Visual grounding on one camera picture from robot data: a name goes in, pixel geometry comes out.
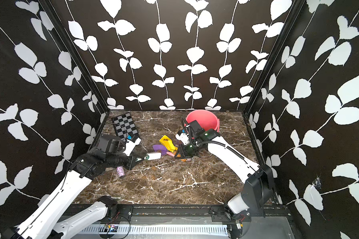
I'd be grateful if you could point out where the pink plastic bucket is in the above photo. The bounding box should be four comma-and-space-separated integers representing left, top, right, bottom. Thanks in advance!
186, 110, 220, 132

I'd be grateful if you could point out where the purple trowel pink handle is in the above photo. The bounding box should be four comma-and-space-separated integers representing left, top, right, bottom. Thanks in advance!
153, 144, 175, 157
176, 133, 184, 141

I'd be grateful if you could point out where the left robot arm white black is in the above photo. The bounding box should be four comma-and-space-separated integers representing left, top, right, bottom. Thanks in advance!
1, 134, 141, 239

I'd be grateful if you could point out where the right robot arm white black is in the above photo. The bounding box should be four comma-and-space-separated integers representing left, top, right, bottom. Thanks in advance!
175, 118, 275, 215

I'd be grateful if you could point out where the purple glitter cylinder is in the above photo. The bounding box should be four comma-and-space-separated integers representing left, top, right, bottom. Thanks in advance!
116, 166, 126, 178

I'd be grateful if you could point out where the black white checkerboard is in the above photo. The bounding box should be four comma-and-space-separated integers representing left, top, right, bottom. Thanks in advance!
111, 113, 139, 142

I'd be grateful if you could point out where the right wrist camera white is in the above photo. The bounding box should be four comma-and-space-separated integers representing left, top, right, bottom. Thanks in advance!
178, 131, 189, 145

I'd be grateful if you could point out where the yellow trowel yellow handle upper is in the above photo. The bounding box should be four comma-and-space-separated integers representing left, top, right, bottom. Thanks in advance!
159, 135, 178, 152

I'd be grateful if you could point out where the black front rail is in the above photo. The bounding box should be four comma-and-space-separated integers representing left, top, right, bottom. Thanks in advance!
107, 204, 293, 223

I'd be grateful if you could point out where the white slotted cable duct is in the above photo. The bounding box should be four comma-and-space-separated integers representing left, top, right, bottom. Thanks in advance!
79, 224, 228, 237

